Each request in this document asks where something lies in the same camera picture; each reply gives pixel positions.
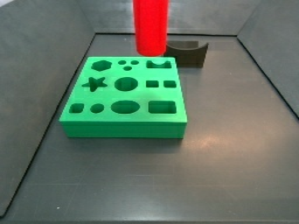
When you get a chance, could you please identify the red round cylinder peg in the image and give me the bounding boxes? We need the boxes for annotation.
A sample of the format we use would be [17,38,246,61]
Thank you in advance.
[133,0,170,57]

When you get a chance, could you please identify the dark grey curved holder block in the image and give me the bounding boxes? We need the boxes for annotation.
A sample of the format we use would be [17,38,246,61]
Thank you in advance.
[163,40,210,68]

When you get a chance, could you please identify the green shape sorter block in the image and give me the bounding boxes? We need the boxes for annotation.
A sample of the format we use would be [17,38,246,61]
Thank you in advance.
[60,57,187,138]

